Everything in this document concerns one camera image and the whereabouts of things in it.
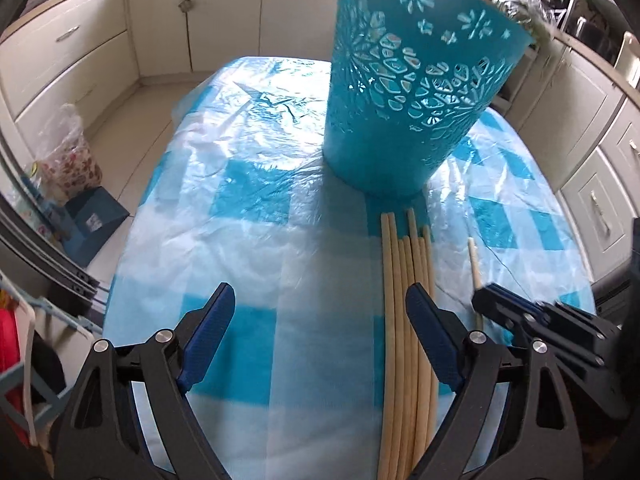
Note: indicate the turquoise perforated plastic basket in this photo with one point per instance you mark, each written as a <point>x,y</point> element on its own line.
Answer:
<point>400,110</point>

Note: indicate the blue dustpan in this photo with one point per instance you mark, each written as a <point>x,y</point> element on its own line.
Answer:
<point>95,220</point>

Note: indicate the cream drawer cabinet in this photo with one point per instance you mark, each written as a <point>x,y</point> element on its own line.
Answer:
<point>65,60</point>

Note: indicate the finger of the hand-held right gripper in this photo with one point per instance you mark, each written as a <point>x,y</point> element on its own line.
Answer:
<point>500,310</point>
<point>575,325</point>

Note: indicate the light blue shelf rack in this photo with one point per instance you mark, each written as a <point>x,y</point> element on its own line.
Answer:
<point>30,395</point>

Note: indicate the cream base cabinet row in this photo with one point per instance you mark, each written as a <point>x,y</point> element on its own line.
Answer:
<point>590,110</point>

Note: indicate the red bag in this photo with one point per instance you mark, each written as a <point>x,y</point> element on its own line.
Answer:
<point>10,345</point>

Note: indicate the bundle of wooden chopsticks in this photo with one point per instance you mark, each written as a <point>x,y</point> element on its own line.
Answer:
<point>395,360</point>

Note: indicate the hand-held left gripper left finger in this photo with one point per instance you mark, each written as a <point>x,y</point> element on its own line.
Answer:
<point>210,330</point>

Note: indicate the cream double door cabinet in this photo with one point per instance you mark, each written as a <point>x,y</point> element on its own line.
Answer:
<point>225,10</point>

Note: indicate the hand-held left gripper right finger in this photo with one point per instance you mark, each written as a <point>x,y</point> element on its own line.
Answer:
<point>430,335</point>

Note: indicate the bag of green vegetables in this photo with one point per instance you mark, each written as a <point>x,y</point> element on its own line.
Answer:
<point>522,12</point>

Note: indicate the blue white checked plastic tablecloth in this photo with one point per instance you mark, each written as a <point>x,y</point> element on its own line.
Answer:
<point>250,210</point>

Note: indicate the wooden chopstick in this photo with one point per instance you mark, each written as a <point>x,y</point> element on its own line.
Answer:
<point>474,265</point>

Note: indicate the steel stockpot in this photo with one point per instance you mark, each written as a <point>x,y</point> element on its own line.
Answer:
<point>590,29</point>

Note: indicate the clear bag with floral cloth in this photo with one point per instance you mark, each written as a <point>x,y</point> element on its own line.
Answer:
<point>75,170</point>

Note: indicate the small cabinet padlock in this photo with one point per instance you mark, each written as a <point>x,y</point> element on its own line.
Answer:
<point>186,5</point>

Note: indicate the grey sliding door frame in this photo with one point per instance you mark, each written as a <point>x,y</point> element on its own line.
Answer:
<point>45,240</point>

